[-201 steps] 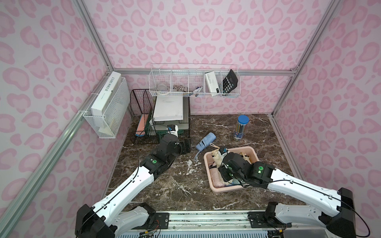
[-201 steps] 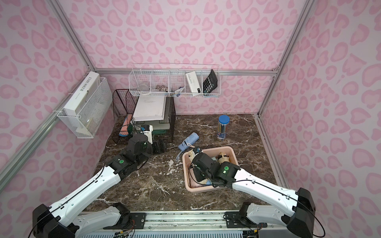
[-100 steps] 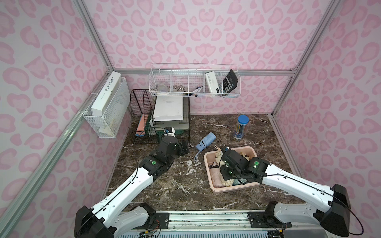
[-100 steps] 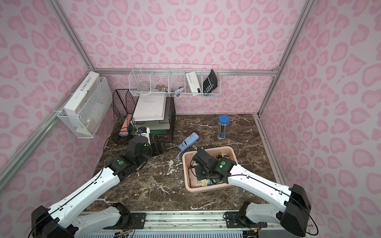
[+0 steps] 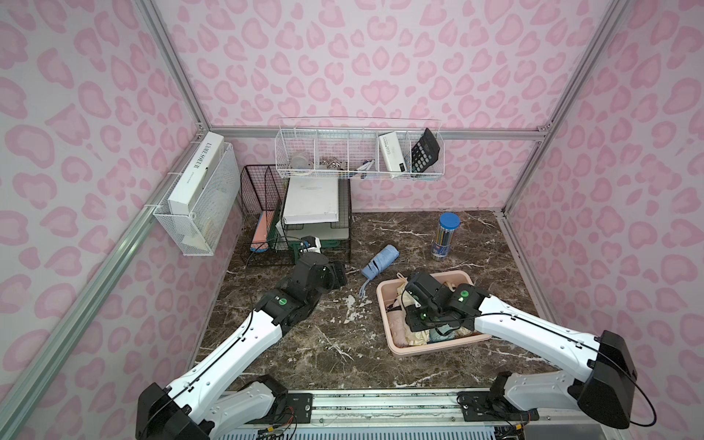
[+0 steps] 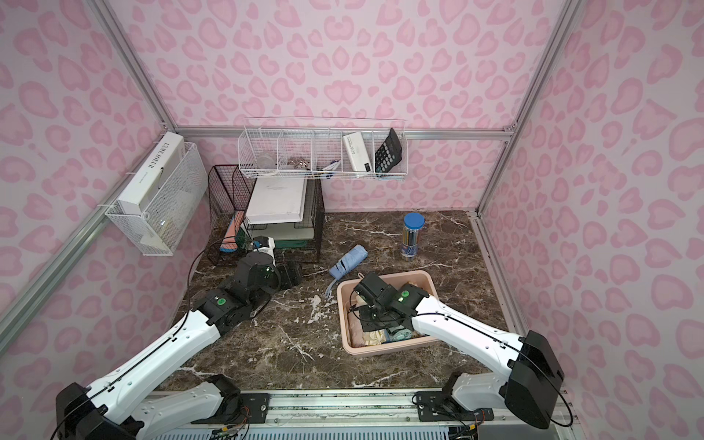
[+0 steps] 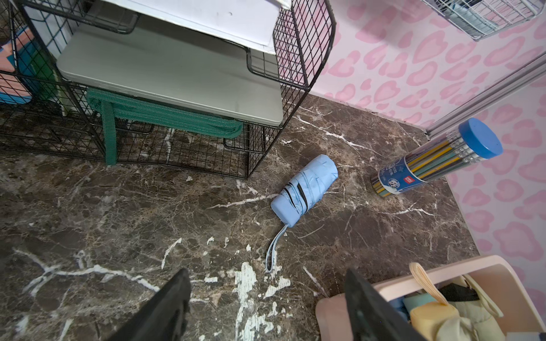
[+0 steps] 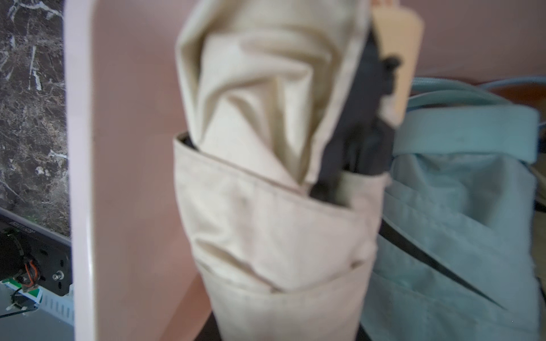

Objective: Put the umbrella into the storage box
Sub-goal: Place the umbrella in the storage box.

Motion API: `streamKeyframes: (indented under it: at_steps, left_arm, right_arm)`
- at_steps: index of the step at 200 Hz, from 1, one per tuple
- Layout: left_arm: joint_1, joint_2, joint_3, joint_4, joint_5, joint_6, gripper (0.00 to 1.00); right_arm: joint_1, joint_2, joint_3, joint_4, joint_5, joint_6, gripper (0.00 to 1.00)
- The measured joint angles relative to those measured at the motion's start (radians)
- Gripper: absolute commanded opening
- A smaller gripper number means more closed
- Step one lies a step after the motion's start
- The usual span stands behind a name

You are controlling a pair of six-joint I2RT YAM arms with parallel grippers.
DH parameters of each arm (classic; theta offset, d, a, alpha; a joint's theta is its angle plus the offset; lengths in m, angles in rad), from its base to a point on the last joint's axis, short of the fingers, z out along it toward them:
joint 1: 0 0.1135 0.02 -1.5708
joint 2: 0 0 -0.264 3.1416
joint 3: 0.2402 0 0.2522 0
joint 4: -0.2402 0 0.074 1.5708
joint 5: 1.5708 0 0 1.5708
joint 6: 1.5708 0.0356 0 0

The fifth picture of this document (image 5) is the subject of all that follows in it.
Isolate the cream umbrella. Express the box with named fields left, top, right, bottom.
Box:
left=387, top=277, right=429, bottom=348
left=442, top=282, right=481, bottom=333

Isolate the mint green umbrella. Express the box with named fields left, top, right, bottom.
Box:
left=428, top=324, right=457, bottom=343

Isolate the pink plastic storage box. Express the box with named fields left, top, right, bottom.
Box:
left=376, top=273, right=491, bottom=358

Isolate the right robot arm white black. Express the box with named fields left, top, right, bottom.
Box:
left=401, top=272, right=641, bottom=430

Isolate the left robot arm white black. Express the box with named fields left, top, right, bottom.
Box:
left=136, top=252, right=348, bottom=439

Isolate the small white box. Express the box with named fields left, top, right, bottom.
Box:
left=379, top=132, right=406, bottom=178

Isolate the long white box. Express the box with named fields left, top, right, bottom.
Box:
left=167, top=132, right=225, bottom=216

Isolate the green document tray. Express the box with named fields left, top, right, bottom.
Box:
left=276, top=221, right=351, bottom=262

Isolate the white paper stack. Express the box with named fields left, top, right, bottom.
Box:
left=282, top=177, right=339, bottom=225

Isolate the blue lid pencil jar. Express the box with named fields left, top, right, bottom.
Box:
left=431, top=213, right=461, bottom=260

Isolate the black calculator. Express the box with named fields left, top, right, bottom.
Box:
left=411, top=128, right=441, bottom=177

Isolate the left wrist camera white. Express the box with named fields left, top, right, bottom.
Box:
left=300, top=236, right=322, bottom=253

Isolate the black wire file rack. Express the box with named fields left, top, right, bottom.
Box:
left=238, top=164, right=352, bottom=267

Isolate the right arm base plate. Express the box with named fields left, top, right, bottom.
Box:
left=456, top=390, right=540, bottom=424

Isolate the white wire side basket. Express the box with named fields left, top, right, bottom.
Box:
left=154, top=142, right=240, bottom=257

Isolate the white wire wall basket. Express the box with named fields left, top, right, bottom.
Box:
left=274, top=117, right=446, bottom=181

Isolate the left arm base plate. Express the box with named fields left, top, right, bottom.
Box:
left=246, top=392, right=314, bottom=425

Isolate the aluminium front rail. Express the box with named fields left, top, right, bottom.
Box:
left=218, top=389, right=629, bottom=439

